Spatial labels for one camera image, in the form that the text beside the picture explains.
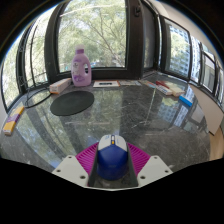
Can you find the yellow and purple book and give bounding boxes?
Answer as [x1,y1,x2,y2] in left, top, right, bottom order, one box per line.
[2,105,26,136]

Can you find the dark red box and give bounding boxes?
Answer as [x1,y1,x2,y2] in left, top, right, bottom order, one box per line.
[155,80,170,90]

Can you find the white and orange carton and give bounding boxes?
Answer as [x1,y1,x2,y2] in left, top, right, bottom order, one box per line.
[48,77,73,95]

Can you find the black wire stand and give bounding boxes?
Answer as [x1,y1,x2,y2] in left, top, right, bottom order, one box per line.
[23,87,53,109]

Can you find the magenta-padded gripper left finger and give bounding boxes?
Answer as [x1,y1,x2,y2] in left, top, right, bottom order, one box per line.
[52,142,101,188]

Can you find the blue box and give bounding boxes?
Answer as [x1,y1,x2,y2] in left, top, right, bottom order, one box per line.
[178,94,194,108]

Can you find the printed paper leaflet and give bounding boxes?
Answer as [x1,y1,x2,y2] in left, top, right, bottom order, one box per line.
[118,79,143,87]

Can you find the white framed card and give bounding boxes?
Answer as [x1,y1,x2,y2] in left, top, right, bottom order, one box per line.
[92,79,120,89]

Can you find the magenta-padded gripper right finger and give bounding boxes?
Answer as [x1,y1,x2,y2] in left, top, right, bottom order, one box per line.
[126,142,174,188]

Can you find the blue and white computer mouse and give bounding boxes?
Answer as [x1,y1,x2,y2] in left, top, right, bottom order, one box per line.
[96,133,130,182]

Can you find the white printed flat box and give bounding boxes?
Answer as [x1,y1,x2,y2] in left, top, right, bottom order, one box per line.
[146,80,174,97]

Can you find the black round mouse pad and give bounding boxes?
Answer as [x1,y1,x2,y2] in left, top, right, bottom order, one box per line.
[49,90,95,117]

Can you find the purple detergent bottle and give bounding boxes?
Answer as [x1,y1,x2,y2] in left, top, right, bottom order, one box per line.
[70,44,93,88]

